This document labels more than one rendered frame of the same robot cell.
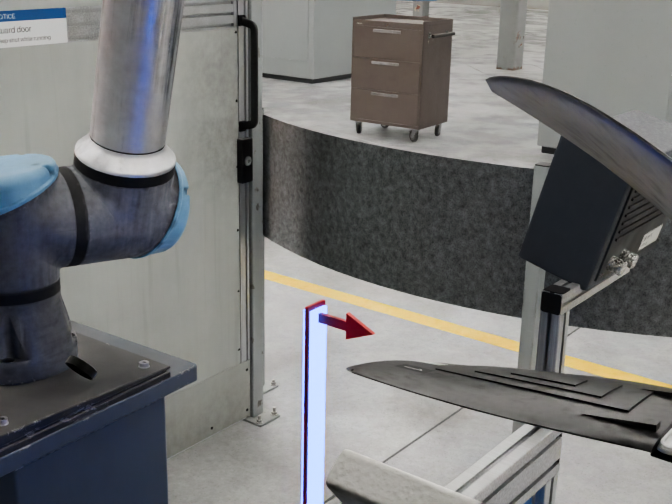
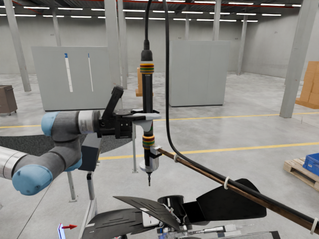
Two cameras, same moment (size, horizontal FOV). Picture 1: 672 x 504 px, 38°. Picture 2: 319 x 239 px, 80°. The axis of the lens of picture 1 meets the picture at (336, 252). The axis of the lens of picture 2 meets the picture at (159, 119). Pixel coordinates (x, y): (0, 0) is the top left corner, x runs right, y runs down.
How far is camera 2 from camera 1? 37 cm
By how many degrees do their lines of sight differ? 43
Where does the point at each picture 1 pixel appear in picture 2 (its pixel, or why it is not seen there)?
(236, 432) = not seen: outside the picture
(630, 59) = (60, 89)
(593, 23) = (49, 83)
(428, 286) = not seen: hidden behind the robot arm
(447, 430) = (51, 188)
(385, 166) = (19, 140)
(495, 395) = (112, 230)
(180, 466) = not seen: outside the picture
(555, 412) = (124, 228)
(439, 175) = (35, 139)
